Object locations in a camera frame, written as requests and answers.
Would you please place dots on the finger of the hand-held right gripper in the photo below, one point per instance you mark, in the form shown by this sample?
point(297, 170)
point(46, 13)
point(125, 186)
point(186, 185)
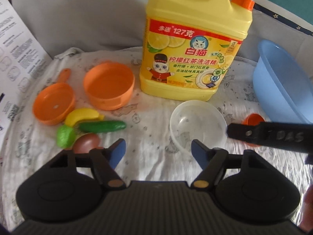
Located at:
point(273, 135)

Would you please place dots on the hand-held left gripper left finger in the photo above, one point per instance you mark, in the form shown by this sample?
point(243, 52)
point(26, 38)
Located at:
point(117, 151)

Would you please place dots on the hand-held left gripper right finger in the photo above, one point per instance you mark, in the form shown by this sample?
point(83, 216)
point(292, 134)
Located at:
point(199, 154)

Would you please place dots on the small orange bowl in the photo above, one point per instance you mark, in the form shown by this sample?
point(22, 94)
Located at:
point(253, 118)

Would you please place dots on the clear plastic bowl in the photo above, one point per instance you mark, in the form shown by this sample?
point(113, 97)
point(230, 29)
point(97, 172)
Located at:
point(195, 122)

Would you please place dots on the green toy cucumber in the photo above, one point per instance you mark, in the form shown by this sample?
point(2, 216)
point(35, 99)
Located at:
point(102, 126)

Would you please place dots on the brown toy egg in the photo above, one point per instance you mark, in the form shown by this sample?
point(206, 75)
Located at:
point(85, 143)

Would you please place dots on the white cat-print cloth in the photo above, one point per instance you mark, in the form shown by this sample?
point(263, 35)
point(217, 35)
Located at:
point(151, 132)

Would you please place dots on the blue plastic basin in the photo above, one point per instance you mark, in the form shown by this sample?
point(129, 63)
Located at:
point(281, 90)

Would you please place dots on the yellow toy banana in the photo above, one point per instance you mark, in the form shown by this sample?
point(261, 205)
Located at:
point(80, 115)

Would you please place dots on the light green toy vegetable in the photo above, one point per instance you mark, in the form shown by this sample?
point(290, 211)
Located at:
point(64, 137)

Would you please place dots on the orange toy pot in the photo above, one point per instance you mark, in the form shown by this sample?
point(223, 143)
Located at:
point(107, 85)

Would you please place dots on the orange toy pan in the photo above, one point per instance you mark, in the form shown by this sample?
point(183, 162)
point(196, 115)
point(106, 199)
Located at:
point(52, 105)

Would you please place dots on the yellow detergent pump bottle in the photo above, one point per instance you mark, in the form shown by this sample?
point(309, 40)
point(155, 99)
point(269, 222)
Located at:
point(195, 29)

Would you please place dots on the grey teal striped bedding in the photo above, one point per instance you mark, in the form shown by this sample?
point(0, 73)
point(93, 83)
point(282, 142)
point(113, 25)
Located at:
point(85, 17)

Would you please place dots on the white instruction sheet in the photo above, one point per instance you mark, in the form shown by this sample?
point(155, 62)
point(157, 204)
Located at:
point(19, 53)

